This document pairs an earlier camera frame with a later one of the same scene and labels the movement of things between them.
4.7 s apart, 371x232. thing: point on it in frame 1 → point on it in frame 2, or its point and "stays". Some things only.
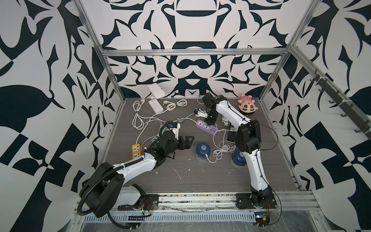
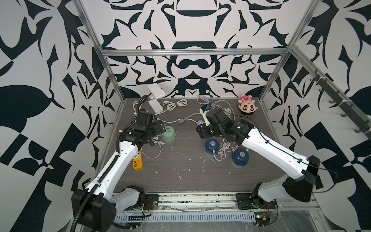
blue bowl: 238,159 stays
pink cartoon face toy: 247,105 stays
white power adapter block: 157,93 stays
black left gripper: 187,144 → 158,131
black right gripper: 209,122 → 202,130
